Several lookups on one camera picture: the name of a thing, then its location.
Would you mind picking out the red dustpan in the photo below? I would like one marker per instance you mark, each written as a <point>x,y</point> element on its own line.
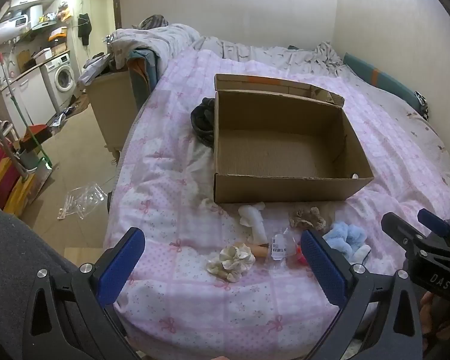
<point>35,135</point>

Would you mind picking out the striped pillow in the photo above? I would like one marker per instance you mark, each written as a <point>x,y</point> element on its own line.
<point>153,21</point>

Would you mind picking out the cardboard box beside bed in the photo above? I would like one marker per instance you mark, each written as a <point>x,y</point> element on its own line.
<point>112,112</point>

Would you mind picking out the white washing machine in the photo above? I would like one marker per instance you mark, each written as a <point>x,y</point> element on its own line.
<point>62,78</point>

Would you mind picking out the small red item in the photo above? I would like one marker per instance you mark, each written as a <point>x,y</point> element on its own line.
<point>300,258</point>

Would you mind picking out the teal pillow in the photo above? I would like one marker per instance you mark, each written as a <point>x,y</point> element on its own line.
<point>390,80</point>

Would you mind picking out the beige lace-trimmed scrunchie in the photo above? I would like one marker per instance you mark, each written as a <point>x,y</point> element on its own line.
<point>303,220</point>

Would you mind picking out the cream satin scrunchie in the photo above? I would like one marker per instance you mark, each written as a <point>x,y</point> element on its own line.
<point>230,258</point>

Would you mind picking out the pile of clothes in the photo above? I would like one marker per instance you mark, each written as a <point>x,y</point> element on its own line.
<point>101,67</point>

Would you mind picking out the white water heater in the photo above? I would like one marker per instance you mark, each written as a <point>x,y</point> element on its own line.
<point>13,28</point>

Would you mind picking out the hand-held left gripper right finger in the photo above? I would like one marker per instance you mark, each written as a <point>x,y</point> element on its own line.
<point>322,270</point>

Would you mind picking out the white sock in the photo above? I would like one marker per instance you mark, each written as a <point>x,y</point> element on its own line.
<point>253,219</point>

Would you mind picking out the dark grey striped cloth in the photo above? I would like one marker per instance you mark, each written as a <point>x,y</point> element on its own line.
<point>202,120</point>

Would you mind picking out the light blue fluffy scrunchie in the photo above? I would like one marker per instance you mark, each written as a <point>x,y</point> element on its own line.
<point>343,236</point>

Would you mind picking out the clear plastic packaging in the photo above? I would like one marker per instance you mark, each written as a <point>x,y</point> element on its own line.
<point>84,200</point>

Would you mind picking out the brown cardboard box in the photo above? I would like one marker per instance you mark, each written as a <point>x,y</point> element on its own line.
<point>285,191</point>

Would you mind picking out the cluttered wall shelf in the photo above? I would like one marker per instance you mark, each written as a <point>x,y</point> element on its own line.
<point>52,33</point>

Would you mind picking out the person's right hand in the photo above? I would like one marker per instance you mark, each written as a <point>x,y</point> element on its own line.
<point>427,311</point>

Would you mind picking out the grey printed duvet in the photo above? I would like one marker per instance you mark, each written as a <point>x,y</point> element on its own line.
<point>165,37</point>

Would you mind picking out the beige tube-shaped item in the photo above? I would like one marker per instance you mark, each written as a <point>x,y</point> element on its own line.
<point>261,251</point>

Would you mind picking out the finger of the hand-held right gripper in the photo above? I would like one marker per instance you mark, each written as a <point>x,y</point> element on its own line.
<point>431,219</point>
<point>397,228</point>

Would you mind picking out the white kitchen cabinet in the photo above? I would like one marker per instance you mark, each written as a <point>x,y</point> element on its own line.
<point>30,97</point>

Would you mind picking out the black and white cloth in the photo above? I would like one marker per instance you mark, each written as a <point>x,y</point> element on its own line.
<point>420,101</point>

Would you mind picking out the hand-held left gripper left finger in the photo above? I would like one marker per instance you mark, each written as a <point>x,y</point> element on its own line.
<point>122,266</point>

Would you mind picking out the dark hanging garment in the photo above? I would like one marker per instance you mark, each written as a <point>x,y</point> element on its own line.
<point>84,26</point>

